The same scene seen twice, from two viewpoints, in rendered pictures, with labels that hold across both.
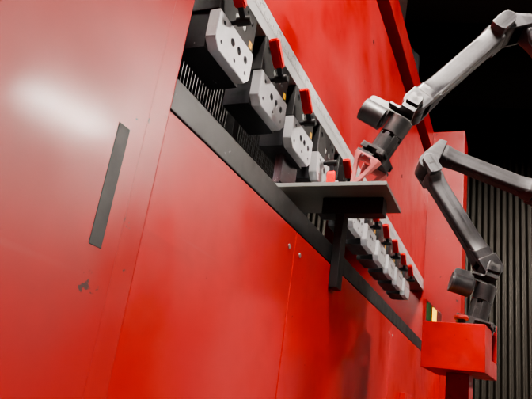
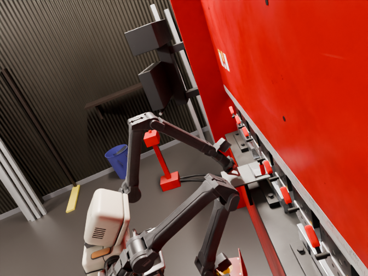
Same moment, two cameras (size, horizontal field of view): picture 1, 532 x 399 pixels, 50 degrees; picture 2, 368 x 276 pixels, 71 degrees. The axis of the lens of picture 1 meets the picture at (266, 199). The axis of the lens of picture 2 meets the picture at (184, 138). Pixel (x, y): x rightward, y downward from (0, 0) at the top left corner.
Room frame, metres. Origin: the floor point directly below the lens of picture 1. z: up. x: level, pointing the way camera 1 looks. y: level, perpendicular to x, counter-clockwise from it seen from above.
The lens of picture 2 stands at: (2.38, -0.82, 1.90)
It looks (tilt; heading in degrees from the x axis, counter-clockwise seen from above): 24 degrees down; 161
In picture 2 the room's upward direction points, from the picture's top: 20 degrees counter-clockwise
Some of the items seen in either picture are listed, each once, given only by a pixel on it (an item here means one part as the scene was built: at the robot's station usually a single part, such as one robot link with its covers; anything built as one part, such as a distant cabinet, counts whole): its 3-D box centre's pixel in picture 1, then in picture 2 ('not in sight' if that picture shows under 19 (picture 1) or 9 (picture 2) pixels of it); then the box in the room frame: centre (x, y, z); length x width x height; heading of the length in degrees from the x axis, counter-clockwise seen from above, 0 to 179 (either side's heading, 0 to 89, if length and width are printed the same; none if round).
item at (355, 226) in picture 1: (347, 210); (314, 210); (1.86, -0.29, 1.18); 0.15 x 0.09 x 0.17; 155
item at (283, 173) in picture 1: (284, 179); not in sight; (1.34, -0.04, 1.05); 0.10 x 0.02 x 0.10; 155
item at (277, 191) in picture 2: not in sight; (275, 182); (1.39, -0.06, 0.92); 0.39 x 0.06 x 0.10; 155
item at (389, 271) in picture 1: (382, 257); not in sight; (2.40, -0.54, 1.18); 0.15 x 0.09 x 0.17; 155
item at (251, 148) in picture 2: not in sight; (247, 138); (0.84, 0.20, 0.92); 0.50 x 0.06 x 0.10; 155
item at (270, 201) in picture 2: not in sight; (265, 188); (1.35, -0.11, 0.89); 0.30 x 0.05 x 0.03; 155
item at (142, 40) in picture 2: not in sight; (162, 70); (-0.02, 0.03, 1.52); 0.51 x 0.25 x 0.85; 142
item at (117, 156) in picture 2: not in sight; (122, 160); (-1.52, -0.61, 0.24); 0.42 x 0.38 x 0.49; 78
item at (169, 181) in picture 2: not in sight; (161, 159); (-0.57, -0.22, 0.42); 0.25 x 0.20 x 0.83; 65
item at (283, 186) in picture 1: (339, 198); (245, 174); (1.28, -0.17, 1.00); 0.26 x 0.18 x 0.01; 65
